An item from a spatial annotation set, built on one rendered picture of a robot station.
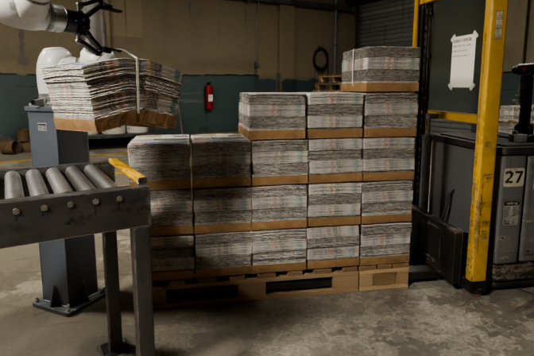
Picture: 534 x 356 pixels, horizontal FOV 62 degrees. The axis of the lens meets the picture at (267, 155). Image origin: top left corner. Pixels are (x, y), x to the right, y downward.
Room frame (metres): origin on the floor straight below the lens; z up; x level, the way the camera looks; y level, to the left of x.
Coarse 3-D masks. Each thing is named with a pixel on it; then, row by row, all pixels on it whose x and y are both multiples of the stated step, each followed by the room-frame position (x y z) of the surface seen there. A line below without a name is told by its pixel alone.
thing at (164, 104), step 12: (156, 72) 1.65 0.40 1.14; (168, 72) 1.70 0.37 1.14; (180, 72) 1.74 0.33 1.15; (156, 84) 1.65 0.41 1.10; (168, 84) 1.70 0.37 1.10; (180, 84) 1.73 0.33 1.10; (144, 96) 1.62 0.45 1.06; (156, 96) 1.66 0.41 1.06; (168, 96) 1.69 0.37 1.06; (144, 108) 1.61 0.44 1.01; (156, 108) 1.65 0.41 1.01; (168, 108) 1.70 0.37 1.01
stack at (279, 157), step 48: (144, 144) 2.06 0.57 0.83; (192, 144) 2.13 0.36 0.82; (240, 144) 2.14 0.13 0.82; (288, 144) 2.19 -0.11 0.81; (336, 144) 2.24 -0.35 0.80; (192, 192) 2.34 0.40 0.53; (240, 192) 2.14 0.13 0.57; (288, 192) 2.18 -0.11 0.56; (336, 192) 2.23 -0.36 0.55; (192, 240) 2.10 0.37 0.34; (240, 240) 2.14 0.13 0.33; (288, 240) 2.18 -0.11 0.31; (336, 240) 2.23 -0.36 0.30; (192, 288) 2.24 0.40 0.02; (240, 288) 2.14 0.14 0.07; (336, 288) 2.23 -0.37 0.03
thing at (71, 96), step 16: (64, 64) 1.56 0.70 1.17; (80, 64) 1.46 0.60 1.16; (96, 64) 1.47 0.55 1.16; (112, 64) 1.51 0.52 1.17; (48, 80) 1.59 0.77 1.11; (64, 80) 1.53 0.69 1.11; (80, 80) 1.45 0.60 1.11; (96, 80) 1.47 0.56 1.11; (112, 80) 1.51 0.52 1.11; (128, 80) 1.56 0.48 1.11; (64, 96) 1.55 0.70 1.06; (80, 96) 1.48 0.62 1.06; (96, 96) 1.47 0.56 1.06; (112, 96) 1.52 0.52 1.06; (128, 96) 1.56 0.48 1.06; (64, 112) 1.58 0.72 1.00; (80, 112) 1.51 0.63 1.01; (96, 112) 1.47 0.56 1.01; (112, 112) 1.51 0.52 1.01; (112, 128) 1.52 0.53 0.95
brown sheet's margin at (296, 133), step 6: (240, 126) 2.42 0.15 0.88; (240, 132) 2.43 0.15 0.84; (246, 132) 2.21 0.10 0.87; (252, 132) 2.15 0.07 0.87; (258, 132) 2.15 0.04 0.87; (264, 132) 2.16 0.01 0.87; (270, 132) 2.17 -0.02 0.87; (276, 132) 2.17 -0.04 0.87; (282, 132) 2.18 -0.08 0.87; (288, 132) 2.18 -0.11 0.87; (294, 132) 2.19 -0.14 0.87; (300, 132) 2.20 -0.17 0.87; (252, 138) 2.15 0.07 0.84; (258, 138) 2.15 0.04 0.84; (264, 138) 2.16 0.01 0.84; (270, 138) 2.17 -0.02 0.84; (276, 138) 2.17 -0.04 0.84; (282, 138) 2.18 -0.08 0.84
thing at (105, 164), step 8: (8, 168) 1.57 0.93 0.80; (16, 168) 1.57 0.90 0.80; (24, 168) 1.57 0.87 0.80; (32, 168) 1.58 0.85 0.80; (40, 168) 1.59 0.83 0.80; (64, 168) 1.63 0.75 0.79; (80, 168) 1.66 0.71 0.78; (104, 168) 1.70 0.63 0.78; (112, 168) 1.72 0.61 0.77; (0, 176) 1.53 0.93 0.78; (24, 176) 1.56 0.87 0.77; (64, 176) 1.63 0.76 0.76; (112, 176) 1.72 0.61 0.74; (0, 184) 1.52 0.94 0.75; (24, 184) 1.56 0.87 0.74; (48, 184) 1.60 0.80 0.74; (0, 192) 1.52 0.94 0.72; (24, 192) 1.56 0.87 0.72
